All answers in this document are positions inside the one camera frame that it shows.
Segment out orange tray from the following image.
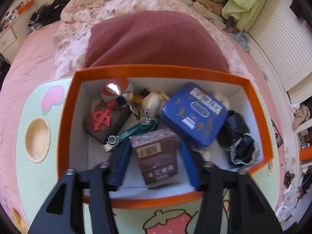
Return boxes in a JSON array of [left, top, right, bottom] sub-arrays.
[[18, 0, 35, 14]]

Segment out cream plush toy figure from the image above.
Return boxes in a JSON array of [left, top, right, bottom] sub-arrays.
[[138, 89, 170, 117]]

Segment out cream floral quilt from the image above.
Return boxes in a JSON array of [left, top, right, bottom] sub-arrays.
[[52, 0, 256, 83]]

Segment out silver red ball keychain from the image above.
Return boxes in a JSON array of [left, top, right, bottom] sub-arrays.
[[102, 77, 140, 121]]

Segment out white bedside cabinet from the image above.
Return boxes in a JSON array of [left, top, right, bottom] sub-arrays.
[[0, 26, 21, 61]]

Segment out white louvred door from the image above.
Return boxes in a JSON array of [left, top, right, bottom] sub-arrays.
[[246, 0, 312, 93]]

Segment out green cartoon desktop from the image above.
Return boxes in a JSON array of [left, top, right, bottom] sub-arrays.
[[18, 77, 281, 234]]

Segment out orange cardboard box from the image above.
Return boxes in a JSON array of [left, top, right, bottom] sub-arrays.
[[57, 65, 273, 209]]

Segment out cream fur pom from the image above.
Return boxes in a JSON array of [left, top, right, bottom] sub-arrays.
[[213, 91, 231, 108]]

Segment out black lace scrunchie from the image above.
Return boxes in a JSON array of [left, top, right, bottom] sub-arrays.
[[217, 110, 260, 168]]

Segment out maroon pillow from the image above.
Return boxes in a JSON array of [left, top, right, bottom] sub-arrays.
[[83, 11, 230, 74]]

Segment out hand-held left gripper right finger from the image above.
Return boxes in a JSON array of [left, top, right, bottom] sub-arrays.
[[180, 141, 284, 234]]

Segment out blue-grey cloth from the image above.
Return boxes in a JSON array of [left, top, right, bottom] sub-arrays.
[[230, 33, 251, 51]]

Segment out light green garment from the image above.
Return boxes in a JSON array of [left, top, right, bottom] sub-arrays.
[[211, 0, 269, 32]]

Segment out black clothes pile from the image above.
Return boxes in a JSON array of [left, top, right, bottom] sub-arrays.
[[28, 0, 71, 33]]

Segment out dark block with red symbol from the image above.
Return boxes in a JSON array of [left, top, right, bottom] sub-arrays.
[[82, 100, 132, 145]]

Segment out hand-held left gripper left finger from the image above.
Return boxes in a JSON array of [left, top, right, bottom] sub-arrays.
[[27, 143, 133, 234]]

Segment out blue tin box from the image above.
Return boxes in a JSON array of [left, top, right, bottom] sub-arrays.
[[161, 82, 228, 149]]

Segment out brown milk carton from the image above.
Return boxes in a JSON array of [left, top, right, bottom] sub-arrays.
[[129, 131, 181, 188]]

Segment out beige cloth on shelf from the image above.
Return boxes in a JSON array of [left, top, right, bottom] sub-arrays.
[[292, 104, 311, 129]]

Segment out teal toy car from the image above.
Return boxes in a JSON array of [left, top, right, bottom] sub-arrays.
[[104, 117, 159, 153]]

